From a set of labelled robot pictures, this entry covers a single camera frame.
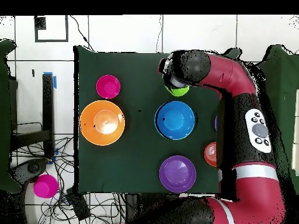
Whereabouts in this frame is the blue bowl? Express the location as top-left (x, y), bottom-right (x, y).
top-left (154, 100), bottom-right (196, 141)

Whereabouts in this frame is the large green bowl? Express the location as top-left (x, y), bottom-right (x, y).
top-left (164, 84), bottom-right (190, 97)

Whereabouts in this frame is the red-orange bowl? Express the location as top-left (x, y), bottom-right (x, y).
top-left (204, 141), bottom-right (218, 167)

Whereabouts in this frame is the dark green table cloth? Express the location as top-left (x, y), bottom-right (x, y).
top-left (73, 45), bottom-right (242, 195)

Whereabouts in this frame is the large orange bowl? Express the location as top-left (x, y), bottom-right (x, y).
top-left (79, 100), bottom-right (126, 146)

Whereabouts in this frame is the pink bowl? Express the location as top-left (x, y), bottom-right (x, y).
top-left (96, 74), bottom-right (121, 99)

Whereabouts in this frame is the black power adapter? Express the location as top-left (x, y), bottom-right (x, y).
top-left (65, 187), bottom-right (91, 221)

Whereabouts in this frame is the pink cup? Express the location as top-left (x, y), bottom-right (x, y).
top-left (33, 174), bottom-right (59, 199)

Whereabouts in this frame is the black grey base foot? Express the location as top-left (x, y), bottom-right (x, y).
top-left (10, 157), bottom-right (50, 186)

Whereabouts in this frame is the green cloth covered table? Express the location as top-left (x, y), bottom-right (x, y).
top-left (256, 44), bottom-right (299, 195)
top-left (0, 38), bottom-right (22, 194)

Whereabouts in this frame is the black metal stool frame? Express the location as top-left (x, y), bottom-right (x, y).
top-left (10, 73), bottom-right (55, 159)

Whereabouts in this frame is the tangle of black cables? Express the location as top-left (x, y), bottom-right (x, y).
top-left (10, 121), bottom-right (128, 224)

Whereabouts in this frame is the black cable with connector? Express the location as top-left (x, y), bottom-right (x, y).
top-left (69, 15), bottom-right (95, 53)

